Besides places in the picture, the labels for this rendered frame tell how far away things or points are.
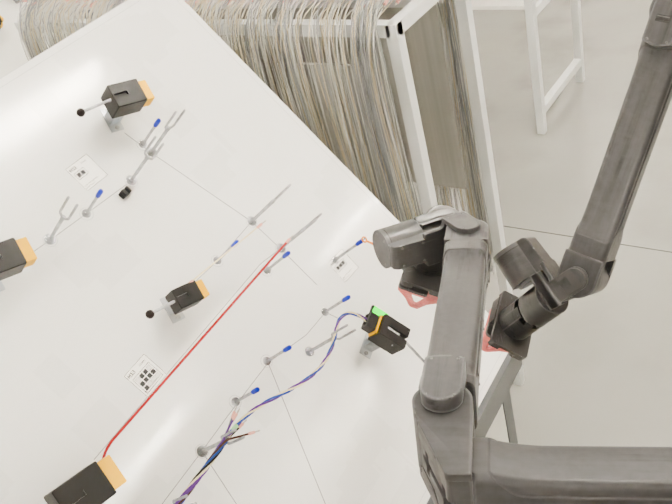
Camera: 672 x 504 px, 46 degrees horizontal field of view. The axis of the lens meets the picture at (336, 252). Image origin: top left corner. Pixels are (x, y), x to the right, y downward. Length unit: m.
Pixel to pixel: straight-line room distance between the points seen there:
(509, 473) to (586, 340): 2.27
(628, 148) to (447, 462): 0.62
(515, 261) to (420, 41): 1.07
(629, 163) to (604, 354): 1.78
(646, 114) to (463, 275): 0.36
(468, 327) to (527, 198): 2.81
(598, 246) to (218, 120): 0.73
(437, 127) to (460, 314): 1.42
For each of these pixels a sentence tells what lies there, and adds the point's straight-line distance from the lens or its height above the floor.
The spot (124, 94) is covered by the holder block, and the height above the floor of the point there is 1.60.
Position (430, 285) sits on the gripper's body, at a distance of 1.21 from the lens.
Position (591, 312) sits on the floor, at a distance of 3.07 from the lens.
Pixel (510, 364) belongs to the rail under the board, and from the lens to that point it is 1.70.
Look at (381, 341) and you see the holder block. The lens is 1.42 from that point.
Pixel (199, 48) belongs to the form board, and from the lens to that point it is 1.61.
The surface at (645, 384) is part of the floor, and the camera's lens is 2.82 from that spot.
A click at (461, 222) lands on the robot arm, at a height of 1.44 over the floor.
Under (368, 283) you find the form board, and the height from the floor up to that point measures 1.12.
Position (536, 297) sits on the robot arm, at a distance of 1.22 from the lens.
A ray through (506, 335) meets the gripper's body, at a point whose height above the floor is 1.18.
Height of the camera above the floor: 2.07
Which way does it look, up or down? 35 degrees down
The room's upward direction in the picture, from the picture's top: 17 degrees counter-clockwise
